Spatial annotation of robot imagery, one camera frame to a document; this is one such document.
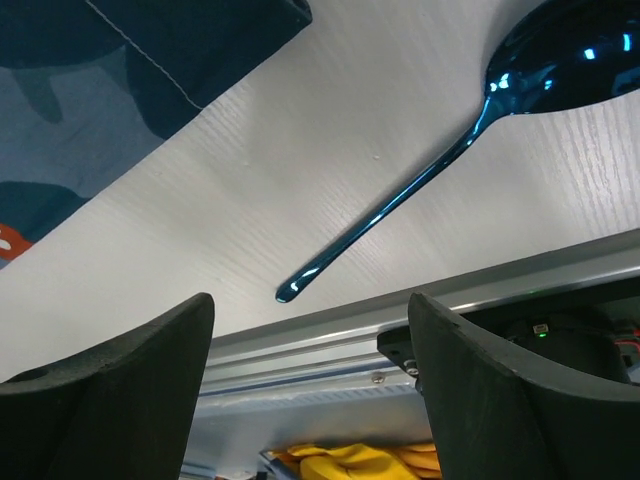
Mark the blue metallic spoon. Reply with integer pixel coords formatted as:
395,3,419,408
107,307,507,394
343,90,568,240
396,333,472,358
274,1,639,303

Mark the yellow cloth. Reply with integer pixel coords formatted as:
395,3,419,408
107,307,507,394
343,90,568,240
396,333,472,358
272,443,443,479

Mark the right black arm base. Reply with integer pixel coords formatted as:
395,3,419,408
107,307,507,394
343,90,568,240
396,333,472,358
377,287,640,391

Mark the blue bear print placemat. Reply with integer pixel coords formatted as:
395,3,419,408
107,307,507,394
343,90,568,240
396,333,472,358
1,0,312,264

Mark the aluminium mounting rail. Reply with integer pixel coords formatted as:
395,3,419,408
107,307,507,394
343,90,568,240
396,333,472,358
197,227,640,401

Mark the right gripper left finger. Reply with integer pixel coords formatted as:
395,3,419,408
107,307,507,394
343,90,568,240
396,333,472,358
1,293,215,479

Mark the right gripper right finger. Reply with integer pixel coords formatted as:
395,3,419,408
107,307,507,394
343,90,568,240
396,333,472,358
408,294,639,479

